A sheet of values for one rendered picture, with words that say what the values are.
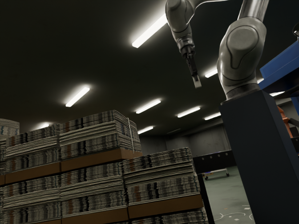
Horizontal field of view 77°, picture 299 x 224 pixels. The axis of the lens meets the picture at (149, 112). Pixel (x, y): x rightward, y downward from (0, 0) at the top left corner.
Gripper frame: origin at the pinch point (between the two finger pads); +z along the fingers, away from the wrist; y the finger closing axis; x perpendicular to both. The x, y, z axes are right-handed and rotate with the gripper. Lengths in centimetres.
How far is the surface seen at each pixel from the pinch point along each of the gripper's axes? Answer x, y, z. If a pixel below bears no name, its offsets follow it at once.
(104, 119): -47, 18, 13
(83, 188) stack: -59, 19, 41
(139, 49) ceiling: -58, -228, -194
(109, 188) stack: -48, 19, 43
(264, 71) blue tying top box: 104, -150, -51
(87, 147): -56, 19, 24
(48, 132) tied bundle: -75, 19, 13
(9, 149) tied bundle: -97, 19, 16
